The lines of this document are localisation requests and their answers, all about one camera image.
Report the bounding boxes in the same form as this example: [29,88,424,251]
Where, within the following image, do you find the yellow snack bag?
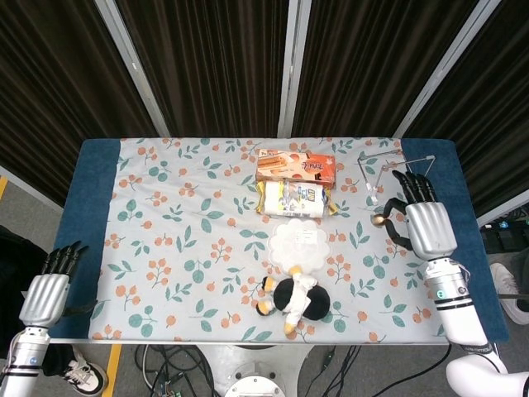
[255,179,338,219]

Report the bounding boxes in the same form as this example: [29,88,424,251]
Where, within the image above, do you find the black device blue lights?
[480,215,529,235]

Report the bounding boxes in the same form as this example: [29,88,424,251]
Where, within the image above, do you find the bystander black trouser leg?
[0,225,75,375]

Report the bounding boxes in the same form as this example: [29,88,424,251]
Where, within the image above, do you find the black floor cables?
[134,343,454,397]

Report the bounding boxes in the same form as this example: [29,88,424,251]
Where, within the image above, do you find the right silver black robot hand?
[380,168,459,262]

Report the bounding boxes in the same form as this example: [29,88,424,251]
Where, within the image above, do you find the black and white sneaker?
[61,351,109,396]

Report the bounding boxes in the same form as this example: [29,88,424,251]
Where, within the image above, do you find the white shoe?
[489,262,529,326]

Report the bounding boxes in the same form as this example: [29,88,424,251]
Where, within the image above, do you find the metal wire stand white feet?
[356,149,436,204]

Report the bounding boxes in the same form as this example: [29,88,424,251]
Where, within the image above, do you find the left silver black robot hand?
[18,240,90,331]

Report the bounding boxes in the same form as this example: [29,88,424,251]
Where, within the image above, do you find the white metal partition post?
[394,0,503,140]
[93,0,170,140]
[477,189,529,227]
[277,0,312,138]

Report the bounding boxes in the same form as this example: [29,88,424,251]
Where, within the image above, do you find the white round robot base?
[198,343,319,397]

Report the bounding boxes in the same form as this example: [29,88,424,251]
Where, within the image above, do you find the orange biscuit box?
[255,148,338,185]

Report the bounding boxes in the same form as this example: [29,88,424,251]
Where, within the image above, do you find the blue table cover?
[43,138,510,344]

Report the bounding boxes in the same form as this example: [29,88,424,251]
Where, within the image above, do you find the floral printed tablecloth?
[88,136,450,344]

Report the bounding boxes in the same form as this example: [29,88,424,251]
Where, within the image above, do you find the dark pleated curtain panel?
[293,0,483,138]
[0,0,160,208]
[407,0,529,216]
[117,0,290,137]

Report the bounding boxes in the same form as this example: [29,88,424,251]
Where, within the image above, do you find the black plush toy white coat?
[255,265,331,336]

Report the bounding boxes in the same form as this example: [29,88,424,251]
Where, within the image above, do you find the white flower-shaped plastic lid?
[266,218,330,274]

